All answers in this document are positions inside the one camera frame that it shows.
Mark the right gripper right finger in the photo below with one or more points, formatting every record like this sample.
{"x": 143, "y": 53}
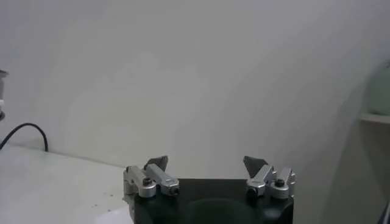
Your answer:
{"x": 268, "y": 179}

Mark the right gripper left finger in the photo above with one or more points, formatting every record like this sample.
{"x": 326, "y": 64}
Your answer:
{"x": 152, "y": 179}

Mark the pale green object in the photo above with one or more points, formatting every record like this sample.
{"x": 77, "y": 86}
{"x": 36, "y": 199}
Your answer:
{"x": 381, "y": 91}

